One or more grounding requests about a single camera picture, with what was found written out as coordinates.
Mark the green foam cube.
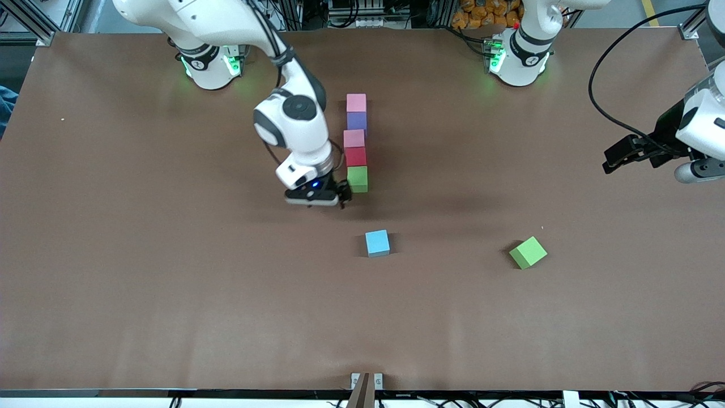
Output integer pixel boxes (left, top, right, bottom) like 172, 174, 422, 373
509, 236, 548, 270
347, 166, 369, 194

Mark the blue foam cube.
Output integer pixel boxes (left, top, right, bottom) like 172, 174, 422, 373
365, 229, 391, 258

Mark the equipment rack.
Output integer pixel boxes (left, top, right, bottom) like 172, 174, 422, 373
327, 0, 417, 28

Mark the orange packaged goods pile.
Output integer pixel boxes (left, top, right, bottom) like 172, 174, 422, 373
451, 0, 523, 30

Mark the paper table cover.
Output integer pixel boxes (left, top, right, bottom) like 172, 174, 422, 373
0, 27, 725, 393

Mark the person in blue clothing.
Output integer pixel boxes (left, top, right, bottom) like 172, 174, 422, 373
0, 85, 19, 137

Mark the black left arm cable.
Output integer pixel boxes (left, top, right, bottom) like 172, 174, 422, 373
588, 5, 709, 149

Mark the aluminium frame profile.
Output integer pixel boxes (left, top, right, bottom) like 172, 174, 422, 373
0, 0, 60, 47
679, 0, 725, 41

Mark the metal mounting bracket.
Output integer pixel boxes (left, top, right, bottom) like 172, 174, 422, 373
351, 372, 384, 391

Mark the brown camera post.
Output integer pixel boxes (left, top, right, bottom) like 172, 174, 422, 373
346, 372, 377, 408

